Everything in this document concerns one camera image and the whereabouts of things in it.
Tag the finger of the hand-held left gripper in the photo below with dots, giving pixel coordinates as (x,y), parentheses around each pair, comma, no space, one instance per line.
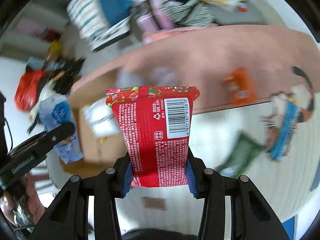
(50,137)

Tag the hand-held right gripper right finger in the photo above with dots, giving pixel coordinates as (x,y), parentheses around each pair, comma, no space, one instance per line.
(192,180)

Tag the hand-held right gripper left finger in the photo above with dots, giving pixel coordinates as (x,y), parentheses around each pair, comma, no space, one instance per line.
(127,180)

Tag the cardboard box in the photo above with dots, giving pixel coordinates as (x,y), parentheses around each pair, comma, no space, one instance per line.
(86,135)

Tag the red tissue packet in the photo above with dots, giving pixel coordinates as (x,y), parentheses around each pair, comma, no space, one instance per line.
(155,135)

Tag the person's left hand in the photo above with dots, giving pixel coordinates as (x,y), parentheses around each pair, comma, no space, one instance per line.
(22,200)

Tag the blue tissue packet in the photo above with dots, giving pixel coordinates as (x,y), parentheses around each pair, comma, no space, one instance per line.
(61,130)

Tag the red plastic bag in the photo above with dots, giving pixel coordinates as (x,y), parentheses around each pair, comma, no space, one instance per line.
(28,90)

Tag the green snack packet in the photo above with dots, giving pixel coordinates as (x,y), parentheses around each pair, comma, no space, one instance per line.
(240,155)

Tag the white packet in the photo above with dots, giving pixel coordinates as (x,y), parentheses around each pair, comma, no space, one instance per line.
(100,116)

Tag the blue striped packet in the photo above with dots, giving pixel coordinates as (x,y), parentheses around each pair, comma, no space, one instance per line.
(283,132)

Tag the orange snack packet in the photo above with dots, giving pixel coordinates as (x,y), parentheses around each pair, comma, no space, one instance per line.
(241,87)

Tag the pink blanket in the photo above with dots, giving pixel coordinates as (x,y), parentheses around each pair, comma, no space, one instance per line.
(212,62)

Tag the striped pillow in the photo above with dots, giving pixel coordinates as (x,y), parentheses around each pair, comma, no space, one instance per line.
(87,15)

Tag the blue cushion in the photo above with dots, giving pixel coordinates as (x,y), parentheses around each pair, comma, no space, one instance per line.
(112,2)

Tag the pile of clothes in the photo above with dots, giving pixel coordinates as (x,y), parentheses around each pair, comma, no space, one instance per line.
(197,5)

